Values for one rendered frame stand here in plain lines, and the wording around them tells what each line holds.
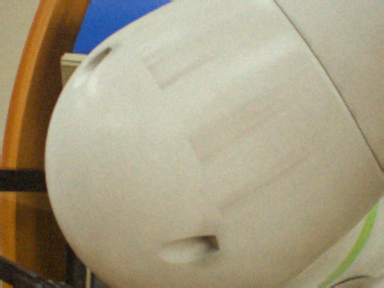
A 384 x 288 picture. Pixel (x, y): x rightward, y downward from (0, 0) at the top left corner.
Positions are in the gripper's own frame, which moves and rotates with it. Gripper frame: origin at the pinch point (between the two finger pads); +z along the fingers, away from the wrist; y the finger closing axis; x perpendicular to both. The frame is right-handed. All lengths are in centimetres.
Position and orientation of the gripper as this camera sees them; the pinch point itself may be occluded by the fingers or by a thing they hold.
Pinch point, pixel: (18, 277)
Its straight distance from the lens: 92.4
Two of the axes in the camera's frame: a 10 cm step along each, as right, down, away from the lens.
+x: -2.0, 9.8, 0.5
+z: -9.3, -2.1, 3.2
